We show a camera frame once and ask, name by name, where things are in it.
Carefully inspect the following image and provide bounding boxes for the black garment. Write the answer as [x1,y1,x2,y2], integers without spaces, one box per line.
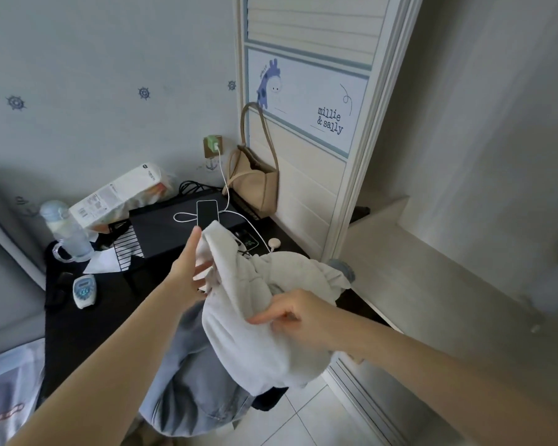
[250,386,290,412]

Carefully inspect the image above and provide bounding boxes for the white handheld device with display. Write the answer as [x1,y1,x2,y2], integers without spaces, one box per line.
[72,274,97,311]

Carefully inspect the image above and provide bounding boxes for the white hooded sweatshirt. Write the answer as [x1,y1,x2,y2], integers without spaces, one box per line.
[193,221,354,398]

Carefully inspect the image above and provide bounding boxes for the person's left forearm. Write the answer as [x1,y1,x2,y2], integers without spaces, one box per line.
[7,282,189,446]

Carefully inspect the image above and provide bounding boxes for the grey padded headboard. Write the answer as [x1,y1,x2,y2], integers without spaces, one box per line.
[0,171,48,360]

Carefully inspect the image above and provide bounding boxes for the white sliding wardrobe door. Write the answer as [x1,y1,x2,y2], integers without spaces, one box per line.
[234,0,425,263]

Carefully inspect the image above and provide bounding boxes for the black cables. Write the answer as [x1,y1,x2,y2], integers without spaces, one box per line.
[179,179,225,197]

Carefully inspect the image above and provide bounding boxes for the white charging cable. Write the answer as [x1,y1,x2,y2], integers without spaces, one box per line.
[173,145,271,257]

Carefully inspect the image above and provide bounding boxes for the black flat box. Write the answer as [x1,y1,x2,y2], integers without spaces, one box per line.
[128,192,262,260]

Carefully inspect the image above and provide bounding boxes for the clear water bottle with handle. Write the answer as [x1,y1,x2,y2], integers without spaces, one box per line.
[39,200,96,265]

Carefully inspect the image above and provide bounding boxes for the black computer mouse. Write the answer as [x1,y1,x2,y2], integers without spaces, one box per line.
[234,229,262,252]

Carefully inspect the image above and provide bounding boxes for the beige shoulder handbag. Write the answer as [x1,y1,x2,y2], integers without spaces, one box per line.
[222,101,280,220]

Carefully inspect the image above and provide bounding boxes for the white plastic-wrapped package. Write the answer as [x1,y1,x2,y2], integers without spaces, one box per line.
[69,163,178,234]

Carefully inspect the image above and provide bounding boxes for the person's right forearm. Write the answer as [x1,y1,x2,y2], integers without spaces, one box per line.
[342,320,558,446]

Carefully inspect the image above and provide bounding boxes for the blue denim jeans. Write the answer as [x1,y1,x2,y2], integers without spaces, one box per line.
[139,258,357,438]

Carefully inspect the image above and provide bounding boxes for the printed bedding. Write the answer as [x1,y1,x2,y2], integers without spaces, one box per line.
[0,338,46,446]

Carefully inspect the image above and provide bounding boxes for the person's left hand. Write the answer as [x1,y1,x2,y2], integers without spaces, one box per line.
[164,226,215,303]

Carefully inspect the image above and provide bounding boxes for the person's right hand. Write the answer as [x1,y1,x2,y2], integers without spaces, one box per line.
[249,289,360,365]

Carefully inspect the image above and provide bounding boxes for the black wire rack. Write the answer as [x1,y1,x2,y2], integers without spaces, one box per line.
[108,220,146,273]

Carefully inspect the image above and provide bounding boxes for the white paper sheet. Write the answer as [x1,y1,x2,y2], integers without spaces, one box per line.
[82,252,124,275]

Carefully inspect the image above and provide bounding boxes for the black smartphone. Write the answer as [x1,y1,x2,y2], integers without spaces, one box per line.
[196,199,220,231]

